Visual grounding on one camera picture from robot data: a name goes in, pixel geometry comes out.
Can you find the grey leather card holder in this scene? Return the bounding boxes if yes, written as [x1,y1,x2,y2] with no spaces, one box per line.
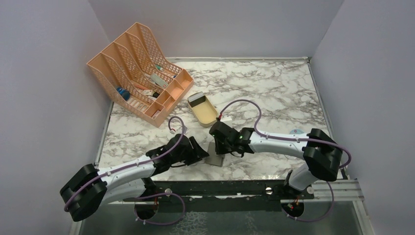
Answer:
[204,141,225,167]

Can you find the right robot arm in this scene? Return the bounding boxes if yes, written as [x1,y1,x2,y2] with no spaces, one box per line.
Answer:
[209,121,343,199]

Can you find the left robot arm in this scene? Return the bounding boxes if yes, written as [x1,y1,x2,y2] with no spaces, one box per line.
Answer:
[60,134,209,222]

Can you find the stack of credit cards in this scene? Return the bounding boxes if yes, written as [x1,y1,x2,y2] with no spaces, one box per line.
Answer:
[187,92,206,107]

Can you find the beige oval tray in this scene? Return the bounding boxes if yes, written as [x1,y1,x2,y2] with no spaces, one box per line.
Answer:
[188,94,218,127]

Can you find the white tube in organizer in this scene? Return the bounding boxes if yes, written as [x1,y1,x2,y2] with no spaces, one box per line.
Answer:
[144,73,168,89]

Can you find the blue item in organizer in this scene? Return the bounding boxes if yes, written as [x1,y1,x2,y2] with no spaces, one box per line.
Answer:
[116,87,131,101]

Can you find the green capped marker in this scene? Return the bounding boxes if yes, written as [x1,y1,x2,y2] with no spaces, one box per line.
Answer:
[155,64,164,71]

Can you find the orange plastic file organizer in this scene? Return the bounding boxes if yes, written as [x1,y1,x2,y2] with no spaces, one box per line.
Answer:
[87,23,194,127]

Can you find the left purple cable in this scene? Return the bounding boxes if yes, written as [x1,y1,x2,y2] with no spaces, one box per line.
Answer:
[64,116,188,226]

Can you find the purple cable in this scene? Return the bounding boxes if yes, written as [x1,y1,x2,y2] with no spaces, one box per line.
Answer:
[219,99,352,223]
[64,116,188,226]

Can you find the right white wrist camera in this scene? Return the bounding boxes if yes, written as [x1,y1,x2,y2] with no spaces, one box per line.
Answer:
[218,114,232,125]

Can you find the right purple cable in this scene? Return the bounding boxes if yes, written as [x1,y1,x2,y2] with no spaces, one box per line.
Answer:
[219,99,352,223]

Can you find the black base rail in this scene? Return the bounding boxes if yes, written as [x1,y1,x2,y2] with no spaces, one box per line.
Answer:
[134,180,314,219]

